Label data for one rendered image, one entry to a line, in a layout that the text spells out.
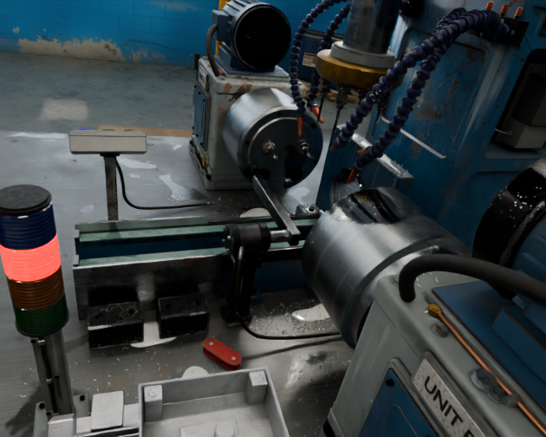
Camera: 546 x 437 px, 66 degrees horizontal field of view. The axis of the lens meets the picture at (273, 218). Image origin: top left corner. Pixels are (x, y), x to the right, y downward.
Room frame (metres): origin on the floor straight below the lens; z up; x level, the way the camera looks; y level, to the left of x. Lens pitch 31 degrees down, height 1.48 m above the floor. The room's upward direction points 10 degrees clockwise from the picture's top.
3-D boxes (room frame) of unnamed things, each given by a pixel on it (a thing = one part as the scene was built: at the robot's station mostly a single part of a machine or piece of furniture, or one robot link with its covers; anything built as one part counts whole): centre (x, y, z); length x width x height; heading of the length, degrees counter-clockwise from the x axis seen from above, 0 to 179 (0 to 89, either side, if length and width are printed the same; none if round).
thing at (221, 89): (1.42, 0.17, 0.99); 0.35 x 0.31 x 0.37; 25
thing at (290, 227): (0.81, 0.00, 1.01); 0.26 x 0.04 x 0.03; 25
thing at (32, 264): (0.38, 0.28, 1.14); 0.06 x 0.06 x 0.04
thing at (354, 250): (0.58, -0.22, 1.04); 0.41 x 0.25 x 0.25; 25
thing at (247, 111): (1.20, 0.07, 1.04); 0.37 x 0.25 x 0.25; 25
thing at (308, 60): (6.07, -0.55, 0.37); 1.20 x 0.80 x 0.74; 107
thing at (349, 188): (0.92, -0.17, 1.01); 0.15 x 0.02 x 0.15; 25
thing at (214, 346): (0.56, 0.05, 0.81); 0.09 x 0.03 x 0.02; 63
